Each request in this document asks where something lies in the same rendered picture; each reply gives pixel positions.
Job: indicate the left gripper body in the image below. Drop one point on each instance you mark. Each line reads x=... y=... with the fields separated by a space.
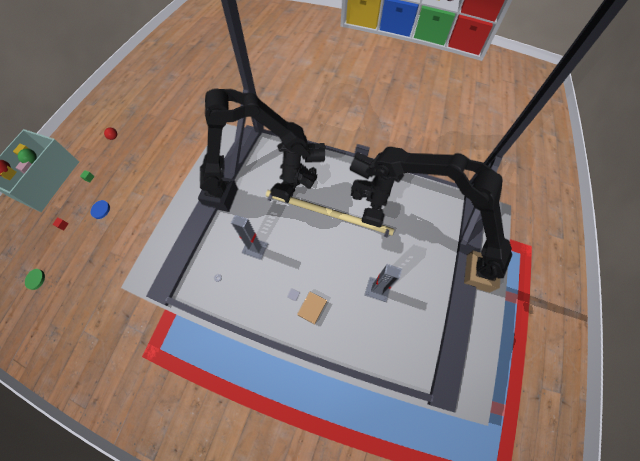
x=378 y=198

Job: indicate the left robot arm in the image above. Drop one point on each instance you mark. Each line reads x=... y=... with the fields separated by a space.
x=485 y=192

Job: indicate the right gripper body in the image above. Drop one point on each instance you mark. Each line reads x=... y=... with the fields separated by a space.
x=284 y=190

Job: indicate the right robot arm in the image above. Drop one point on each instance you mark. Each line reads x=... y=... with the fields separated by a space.
x=217 y=114

